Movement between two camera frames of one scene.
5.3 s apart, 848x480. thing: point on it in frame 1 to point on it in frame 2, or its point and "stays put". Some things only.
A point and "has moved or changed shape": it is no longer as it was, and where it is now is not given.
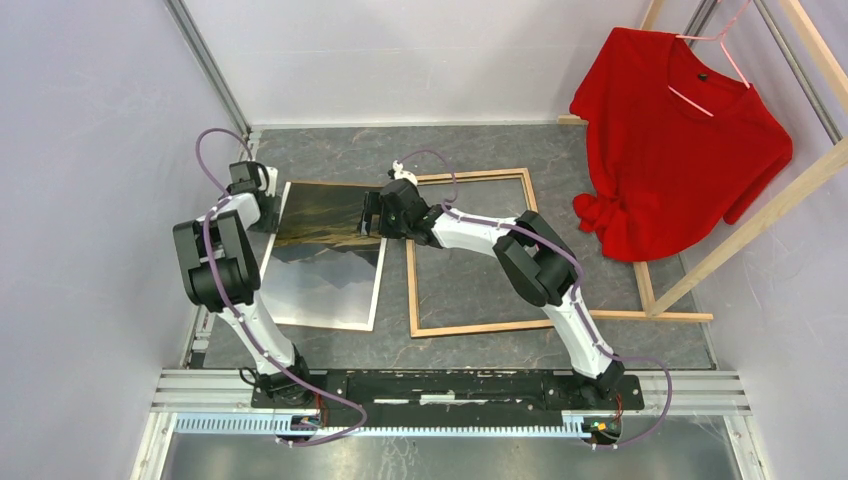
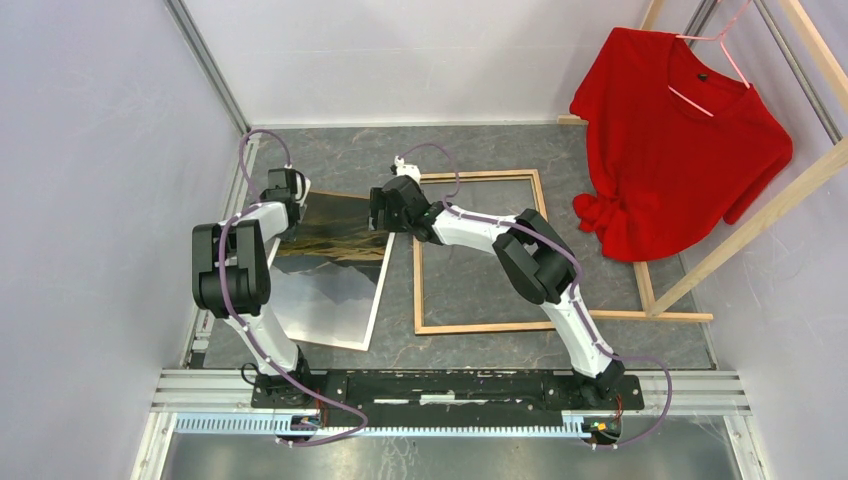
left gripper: (273, 222) to (290, 235)
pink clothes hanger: (718, 37) stays put
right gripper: (375, 204) stays put
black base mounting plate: (450, 398) stays put
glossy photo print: (320, 270) has moved or changed shape
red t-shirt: (675, 141) stays put
